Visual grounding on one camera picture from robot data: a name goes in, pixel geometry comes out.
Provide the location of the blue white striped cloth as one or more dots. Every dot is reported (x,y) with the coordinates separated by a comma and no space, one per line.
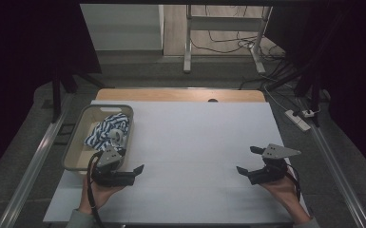
(103,129)

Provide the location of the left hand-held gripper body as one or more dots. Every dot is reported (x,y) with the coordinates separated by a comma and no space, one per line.
(111,179)

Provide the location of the white table mat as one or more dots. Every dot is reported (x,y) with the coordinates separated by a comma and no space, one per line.
(187,142)

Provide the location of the white cabinet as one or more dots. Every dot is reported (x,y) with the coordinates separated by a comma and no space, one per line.
(123,28)

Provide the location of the black table grommet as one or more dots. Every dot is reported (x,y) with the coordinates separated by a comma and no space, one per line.
(212,100)

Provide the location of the beige plastic basket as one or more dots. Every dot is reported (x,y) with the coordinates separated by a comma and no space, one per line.
(76,155)

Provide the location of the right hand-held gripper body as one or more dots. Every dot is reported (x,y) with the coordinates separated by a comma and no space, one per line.
(271,172)

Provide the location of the metal floor rail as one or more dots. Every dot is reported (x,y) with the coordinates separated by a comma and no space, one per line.
(38,158)
(336,174)

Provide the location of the white plug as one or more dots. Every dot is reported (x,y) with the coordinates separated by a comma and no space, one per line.
(309,113)

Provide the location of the person's right hand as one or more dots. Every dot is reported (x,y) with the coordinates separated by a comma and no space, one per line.
(283,193)

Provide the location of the white metal desk frame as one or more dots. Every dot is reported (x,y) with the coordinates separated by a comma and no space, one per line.
(187,47)

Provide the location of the white power strip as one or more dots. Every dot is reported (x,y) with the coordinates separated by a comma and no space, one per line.
(298,121)

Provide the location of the dark curtain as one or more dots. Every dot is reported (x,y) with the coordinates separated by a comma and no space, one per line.
(355,63)
(19,63)

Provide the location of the person's left hand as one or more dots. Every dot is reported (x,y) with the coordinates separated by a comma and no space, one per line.
(100,194)

